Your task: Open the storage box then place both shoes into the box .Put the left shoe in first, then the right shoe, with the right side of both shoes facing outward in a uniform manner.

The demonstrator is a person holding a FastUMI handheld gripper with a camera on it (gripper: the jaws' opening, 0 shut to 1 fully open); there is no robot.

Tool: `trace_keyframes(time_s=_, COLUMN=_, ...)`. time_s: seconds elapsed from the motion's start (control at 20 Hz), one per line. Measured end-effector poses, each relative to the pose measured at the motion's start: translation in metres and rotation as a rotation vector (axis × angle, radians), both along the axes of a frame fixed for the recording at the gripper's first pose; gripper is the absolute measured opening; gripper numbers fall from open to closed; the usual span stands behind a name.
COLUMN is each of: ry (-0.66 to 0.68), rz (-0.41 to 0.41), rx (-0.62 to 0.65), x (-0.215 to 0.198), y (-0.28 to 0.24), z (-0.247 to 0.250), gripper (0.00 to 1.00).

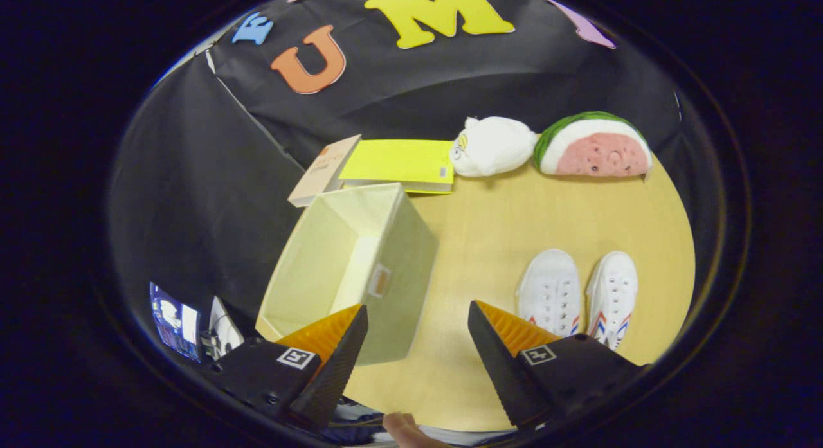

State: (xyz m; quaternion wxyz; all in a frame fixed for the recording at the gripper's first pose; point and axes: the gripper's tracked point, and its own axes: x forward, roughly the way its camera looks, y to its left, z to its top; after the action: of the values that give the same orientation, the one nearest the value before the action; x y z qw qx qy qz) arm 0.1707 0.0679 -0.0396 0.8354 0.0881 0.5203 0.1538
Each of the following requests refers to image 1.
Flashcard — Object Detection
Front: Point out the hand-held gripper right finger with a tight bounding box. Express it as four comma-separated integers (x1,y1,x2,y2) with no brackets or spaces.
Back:
467,300,650,429

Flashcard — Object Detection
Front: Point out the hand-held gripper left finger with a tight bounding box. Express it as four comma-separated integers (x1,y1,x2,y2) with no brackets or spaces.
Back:
199,303,369,433

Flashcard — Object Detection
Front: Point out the white striped canvas shoe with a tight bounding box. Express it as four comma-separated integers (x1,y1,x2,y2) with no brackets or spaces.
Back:
584,251,639,351
516,249,583,337

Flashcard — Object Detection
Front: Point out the beige fabric storage box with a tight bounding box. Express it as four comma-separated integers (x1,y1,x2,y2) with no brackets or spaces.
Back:
255,183,440,366

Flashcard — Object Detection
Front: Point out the white device beside monitor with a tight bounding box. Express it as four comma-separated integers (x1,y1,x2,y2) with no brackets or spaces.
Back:
209,296,245,359

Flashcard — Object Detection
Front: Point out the monitor screen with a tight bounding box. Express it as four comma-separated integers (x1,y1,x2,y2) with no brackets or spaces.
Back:
149,282,201,363

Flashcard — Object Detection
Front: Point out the tan cardboard booklet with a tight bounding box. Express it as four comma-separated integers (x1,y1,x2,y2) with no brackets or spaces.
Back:
287,134,362,208

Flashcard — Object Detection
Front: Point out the yellow book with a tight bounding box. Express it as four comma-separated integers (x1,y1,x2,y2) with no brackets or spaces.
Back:
338,139,455,195

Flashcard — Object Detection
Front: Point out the white plush toy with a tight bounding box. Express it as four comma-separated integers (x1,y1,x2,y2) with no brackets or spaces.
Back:
449,116,539,178

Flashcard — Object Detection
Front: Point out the black backdrop cloth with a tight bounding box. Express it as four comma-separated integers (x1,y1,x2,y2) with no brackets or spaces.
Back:
109,0,708,346

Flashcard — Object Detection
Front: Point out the watermelon slice plush toy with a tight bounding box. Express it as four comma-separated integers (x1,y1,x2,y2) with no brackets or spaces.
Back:
534,111,654,178

